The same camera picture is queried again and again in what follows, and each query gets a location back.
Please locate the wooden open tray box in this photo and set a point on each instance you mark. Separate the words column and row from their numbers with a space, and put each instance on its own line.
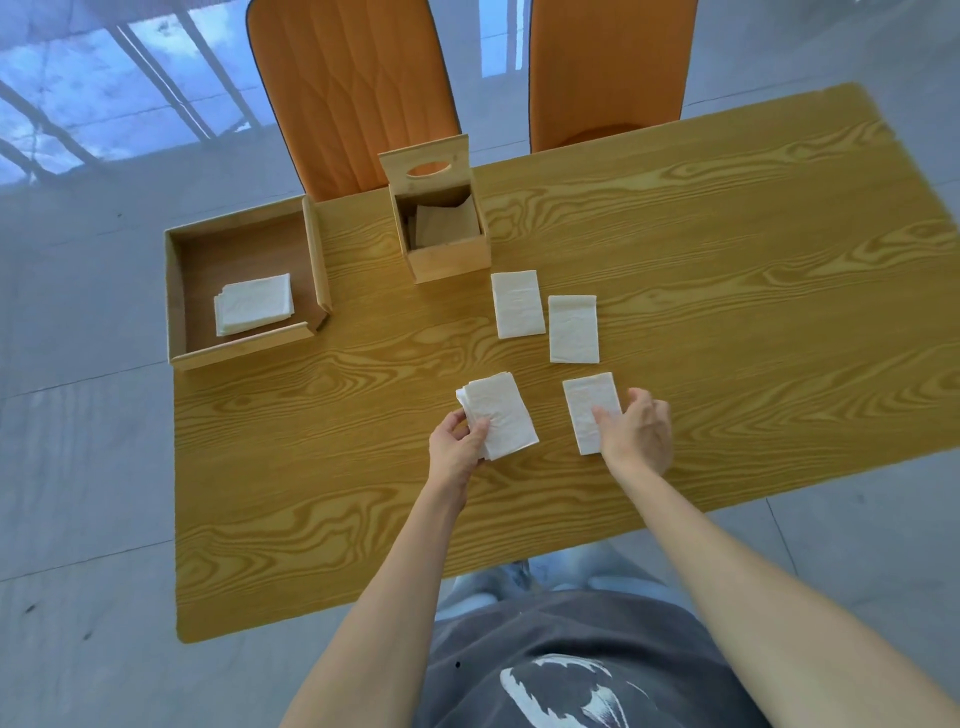
column 240, row 247

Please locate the orange smooth chair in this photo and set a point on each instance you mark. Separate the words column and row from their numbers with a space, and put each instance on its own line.
column 607, row 67

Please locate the person's right forearm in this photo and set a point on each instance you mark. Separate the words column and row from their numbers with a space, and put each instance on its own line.
column 750, row 592

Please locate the person's right thumb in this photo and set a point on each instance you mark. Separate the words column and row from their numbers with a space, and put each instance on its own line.
column 603, row 417

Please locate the wooden tissue box with lid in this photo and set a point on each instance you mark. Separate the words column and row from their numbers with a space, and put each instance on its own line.
column 448, row 262

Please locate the white paper napkin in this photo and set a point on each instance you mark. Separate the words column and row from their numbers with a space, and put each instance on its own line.
column 517, row 304
column 574, row 330
column 586, row 397

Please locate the grey printed shirt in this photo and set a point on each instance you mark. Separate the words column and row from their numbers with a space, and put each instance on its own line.
column 585, row 660

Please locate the light blue jeans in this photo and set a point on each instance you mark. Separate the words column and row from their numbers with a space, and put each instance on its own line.
column 592, row 566

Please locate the person's left hand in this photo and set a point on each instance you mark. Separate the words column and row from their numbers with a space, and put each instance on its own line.
column 450, row 457

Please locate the stack of white napkins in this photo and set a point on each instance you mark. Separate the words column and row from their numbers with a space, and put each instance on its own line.
column 253, row 304
column 504, row 412

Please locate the person's left thumb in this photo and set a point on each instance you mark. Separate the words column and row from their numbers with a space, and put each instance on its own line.
column 478, row 435

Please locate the orange quilted chair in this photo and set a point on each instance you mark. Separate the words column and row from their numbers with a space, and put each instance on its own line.
column 352, row 90

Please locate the person's left forearm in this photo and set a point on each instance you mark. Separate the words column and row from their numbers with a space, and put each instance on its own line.
column 382, row 607

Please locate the person's right hand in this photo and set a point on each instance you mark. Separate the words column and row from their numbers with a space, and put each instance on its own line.
column 641, row 439

